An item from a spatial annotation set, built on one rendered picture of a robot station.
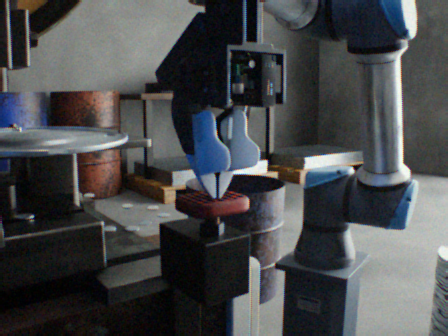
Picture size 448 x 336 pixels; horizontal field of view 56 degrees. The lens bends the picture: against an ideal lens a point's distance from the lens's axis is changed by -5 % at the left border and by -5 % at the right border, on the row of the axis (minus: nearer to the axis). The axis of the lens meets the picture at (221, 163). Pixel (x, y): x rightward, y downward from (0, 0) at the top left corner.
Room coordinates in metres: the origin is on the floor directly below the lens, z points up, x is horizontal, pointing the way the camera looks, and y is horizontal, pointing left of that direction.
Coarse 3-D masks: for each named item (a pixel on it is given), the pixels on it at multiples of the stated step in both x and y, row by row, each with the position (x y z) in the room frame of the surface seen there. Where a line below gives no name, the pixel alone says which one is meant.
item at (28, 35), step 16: (0, 0) 0.57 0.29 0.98; (16, 0) 0.59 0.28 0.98; (0, 16) 0.57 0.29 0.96; (16, 16) 0.60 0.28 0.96; (0, 32) 0.57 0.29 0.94; (16, 32) 0.60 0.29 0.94; (32, 32) 0.63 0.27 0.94; (0, 48) 0.57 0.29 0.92; (16, 48) 0.60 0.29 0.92; (0, 64) 0.57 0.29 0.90; (16, 64) 0.60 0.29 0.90
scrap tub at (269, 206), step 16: (240, 176) 2.02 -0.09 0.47; (256, 176) 2.00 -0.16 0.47; (192, 192) 1.71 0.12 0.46; (240, 192) 2.02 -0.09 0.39; (256, 192) 2.00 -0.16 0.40; (272, 192) 1.67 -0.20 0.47; (256, 208) 1.63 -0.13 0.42; (272, 208) 1.67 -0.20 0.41; (240, 224) 1.62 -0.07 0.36; (256, 224) 1.63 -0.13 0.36; (272, 224) 1.68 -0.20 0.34; (256, 240) 1.64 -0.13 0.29; (272, 240) 1.69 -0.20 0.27; (256, 256) 1.64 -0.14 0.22; (272, 256) 1.69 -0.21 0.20; (272, 272) 1.70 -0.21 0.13; (272, 288) 1.71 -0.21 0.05
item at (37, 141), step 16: (32, 128) 0.79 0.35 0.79; (48, 128) 0.80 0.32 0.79; (64, 128) 0.80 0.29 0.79; (80, 128) 0.80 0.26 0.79; (96, 128) 0.79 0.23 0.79; (0, 144) 0.60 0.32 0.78; (16, 144) 0.60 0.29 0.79; (32, 144) 0.60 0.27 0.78; (48, 144) 0.61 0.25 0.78; (64, 144) 0.62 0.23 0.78; (80, 144) 0.63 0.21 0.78; (96, 144) 0.63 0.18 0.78; (112, 144) 0.61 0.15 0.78
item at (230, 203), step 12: (204, 192) 0.48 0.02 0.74; (228, 192) 0.47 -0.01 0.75; (180, 204) 0.44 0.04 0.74; (192, 204) 0.43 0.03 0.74; (204, 204) 0.43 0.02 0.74; (216, 204) 0.43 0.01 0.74; (228, 204) 0.44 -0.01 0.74; (240, 204) 0.44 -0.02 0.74; (192, 216) 0.43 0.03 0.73; (204, 216) 0.42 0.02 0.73; (216, 216) 0.43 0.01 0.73
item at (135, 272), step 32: (96, 288) 0.48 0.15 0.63; (128, 288) 0.46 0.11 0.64; (160, 288) 0.49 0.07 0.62; (0, 320) 0.41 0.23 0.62; (32, 320) 0.41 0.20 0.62; (64, 320) 0.42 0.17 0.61; (96, 320) 0.44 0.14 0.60; (128, 320) 0.47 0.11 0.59; (160, 320) 0.49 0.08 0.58; (224, 320) 0.55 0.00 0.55
